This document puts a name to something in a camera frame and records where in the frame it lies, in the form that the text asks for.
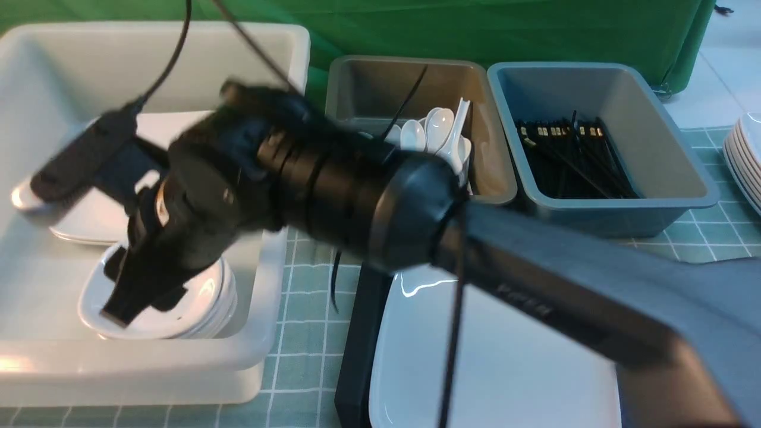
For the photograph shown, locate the white ceramic soup spoon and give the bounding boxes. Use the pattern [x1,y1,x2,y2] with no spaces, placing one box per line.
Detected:
[435,97,471,174]

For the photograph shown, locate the stacked white square plates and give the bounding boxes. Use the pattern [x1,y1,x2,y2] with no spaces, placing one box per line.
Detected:
[46,111,215,247]

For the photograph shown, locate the large white square plate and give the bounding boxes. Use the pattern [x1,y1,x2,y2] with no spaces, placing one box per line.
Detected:
[369,266,621,427]

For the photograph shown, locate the green fabric backdrop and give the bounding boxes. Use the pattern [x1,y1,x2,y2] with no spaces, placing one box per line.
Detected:
[1,1,714,124]

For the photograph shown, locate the stack of cream plates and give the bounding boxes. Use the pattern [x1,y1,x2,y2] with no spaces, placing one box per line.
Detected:
[722,111,760,214]

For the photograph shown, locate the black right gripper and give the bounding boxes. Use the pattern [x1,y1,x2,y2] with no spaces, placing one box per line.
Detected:
[99,178,238,328]

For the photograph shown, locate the pile of black chopsticks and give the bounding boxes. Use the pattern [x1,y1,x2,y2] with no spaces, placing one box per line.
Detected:
[514,111,642,200]

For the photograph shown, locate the pile of white spoons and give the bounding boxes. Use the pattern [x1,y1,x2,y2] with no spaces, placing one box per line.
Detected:
[382,107,474,194]

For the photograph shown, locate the grey-brown plastic spoon bin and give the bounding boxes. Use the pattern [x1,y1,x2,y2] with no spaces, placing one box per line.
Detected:
[325,56,518,206]

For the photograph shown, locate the large white plastic tub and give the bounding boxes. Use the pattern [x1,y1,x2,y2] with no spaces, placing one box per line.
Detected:
[1,21,287,407]

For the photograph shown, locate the blue-grey plastic chopstick bin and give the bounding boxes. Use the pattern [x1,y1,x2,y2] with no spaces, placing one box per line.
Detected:
[488,62,720,238]

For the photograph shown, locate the stacked white small bowls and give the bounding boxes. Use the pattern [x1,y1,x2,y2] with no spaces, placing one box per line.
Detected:
[78,243,238,339]

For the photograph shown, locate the black plastic serving tray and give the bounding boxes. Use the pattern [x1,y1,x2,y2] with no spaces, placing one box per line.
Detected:
[334,265,392,427]

